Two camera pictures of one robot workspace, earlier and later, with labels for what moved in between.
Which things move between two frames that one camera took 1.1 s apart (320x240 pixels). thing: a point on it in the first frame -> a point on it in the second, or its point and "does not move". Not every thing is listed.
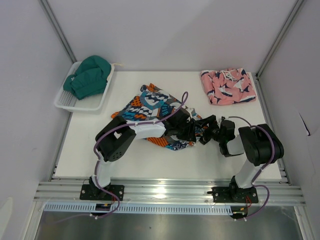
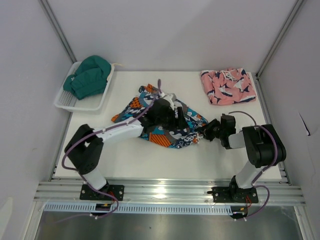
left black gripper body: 184,132 -> 168,121
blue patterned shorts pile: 152,105 does not move
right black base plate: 229,194 does not move
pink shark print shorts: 228,86 does not move
